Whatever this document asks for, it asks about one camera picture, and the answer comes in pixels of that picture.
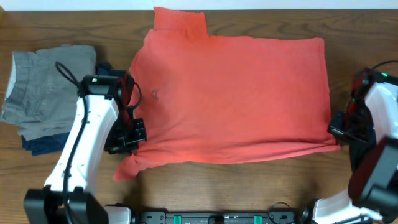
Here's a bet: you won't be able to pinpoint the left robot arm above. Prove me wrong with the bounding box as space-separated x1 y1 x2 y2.
24 70 146 223

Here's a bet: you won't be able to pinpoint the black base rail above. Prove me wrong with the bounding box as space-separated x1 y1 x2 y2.
131 206 301 224

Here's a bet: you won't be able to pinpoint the black garment with logo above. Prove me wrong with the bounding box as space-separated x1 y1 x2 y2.
349 137 376 172

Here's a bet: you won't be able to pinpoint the red orange t-shirt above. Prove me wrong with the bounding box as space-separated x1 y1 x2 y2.
114 7 338 180

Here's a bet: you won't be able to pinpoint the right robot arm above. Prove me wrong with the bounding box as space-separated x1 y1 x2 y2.
308 68 397 223

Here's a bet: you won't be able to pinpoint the folded navy garment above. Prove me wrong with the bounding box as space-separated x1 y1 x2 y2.
21 62 113 156

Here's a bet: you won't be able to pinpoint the folded grey shorts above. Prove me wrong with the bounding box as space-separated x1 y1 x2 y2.
1 45 96 140

